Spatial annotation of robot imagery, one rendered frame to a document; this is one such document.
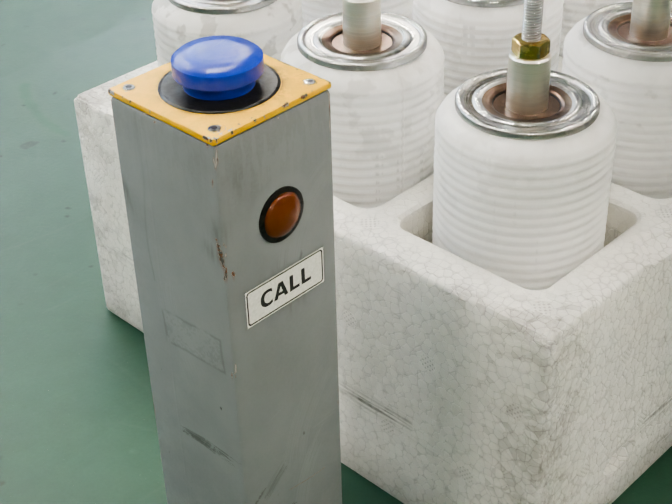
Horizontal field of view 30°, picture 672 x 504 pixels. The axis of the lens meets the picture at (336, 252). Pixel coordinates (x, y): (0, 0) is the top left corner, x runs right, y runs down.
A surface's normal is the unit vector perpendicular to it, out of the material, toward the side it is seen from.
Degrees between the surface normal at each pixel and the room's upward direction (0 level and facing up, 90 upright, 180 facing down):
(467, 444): 90
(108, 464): 0
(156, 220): 90
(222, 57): 0
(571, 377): 90
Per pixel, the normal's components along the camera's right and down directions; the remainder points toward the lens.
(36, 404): -0.03, -0.82
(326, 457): 0.72, 0.38
